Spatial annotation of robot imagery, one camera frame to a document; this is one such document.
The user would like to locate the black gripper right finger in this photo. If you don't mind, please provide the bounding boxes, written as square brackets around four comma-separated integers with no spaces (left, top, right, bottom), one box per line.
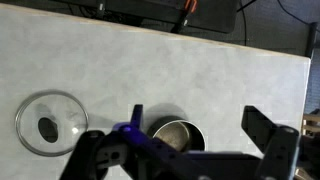
[241,106,300,180]

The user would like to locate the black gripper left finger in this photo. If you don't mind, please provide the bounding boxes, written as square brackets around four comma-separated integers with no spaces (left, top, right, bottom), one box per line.
[60,104,212,180]

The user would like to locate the glass pot lid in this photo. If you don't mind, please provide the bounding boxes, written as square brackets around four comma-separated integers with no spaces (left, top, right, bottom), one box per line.
[15,89,89,157]

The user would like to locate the black cooking pot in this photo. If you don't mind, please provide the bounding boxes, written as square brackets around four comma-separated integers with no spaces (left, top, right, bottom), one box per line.
[147,116,206,152]

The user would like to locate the wooden chair beside table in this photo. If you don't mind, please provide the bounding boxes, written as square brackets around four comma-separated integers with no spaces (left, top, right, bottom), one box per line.
[294,109,320,180]

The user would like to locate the black cable on floor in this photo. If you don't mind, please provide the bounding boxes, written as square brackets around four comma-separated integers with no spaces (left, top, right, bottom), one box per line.
[237,0,320,46]

